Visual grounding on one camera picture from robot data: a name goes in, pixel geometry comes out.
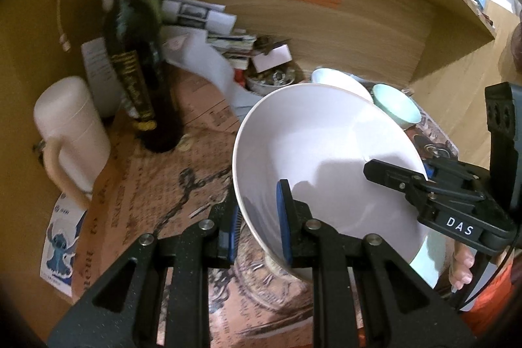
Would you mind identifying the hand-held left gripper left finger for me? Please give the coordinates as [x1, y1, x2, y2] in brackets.
[47, 196, 245, 348]

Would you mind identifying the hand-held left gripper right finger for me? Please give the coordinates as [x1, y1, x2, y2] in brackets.
[276, 179, 478, 348]

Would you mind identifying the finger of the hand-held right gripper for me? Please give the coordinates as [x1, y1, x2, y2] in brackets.
[426, 156, 479, 190]
[363, 158, 434, 210]

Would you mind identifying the mint green plate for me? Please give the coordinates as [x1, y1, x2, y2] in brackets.
[408, 232, 449, 292]

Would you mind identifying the small mint green bowl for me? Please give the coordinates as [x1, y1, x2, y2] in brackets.
[371, 84, 421, 130]

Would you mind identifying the pale pink bowl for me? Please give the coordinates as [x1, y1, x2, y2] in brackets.
[232, 83, 429, 283]

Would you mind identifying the white bowl with black spots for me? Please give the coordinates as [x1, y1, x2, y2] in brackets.
[312, 68, 374, 104]

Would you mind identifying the person's right hand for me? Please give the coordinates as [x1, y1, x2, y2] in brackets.
[449, 240, 476, 292]

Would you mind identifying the orange patterned cloth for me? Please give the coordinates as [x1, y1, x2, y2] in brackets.
[465, 250, 515, 332]

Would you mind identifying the newspaper print table mat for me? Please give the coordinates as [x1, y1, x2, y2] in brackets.
[73, 63, 461, 348]

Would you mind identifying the small bowl of trinkets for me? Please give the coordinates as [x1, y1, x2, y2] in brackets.
[245, 65, 302, 96]

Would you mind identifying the pink curtain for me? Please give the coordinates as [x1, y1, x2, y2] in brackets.
[499, 14, 522, 71]

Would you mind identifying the white card with clip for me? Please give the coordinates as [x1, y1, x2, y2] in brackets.
[251, 40, 292, 73]

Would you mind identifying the white paper strip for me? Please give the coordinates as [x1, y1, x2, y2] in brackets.
[163, 26, 266, 116]

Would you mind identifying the cartoon sticker sheet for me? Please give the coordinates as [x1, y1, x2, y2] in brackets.
[40, 191, 88, 296]

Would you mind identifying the cream mug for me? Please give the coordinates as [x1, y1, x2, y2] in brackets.
[33, 76, 112, 210]

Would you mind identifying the dark wine bottle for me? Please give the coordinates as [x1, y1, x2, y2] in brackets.
[102, 0, 184, 153]

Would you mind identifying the white receipt paper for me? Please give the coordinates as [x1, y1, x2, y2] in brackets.
[82, 38, 123, 118]

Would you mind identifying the stack of papers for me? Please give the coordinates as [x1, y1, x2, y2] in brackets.
[139, 0, 255, 69]

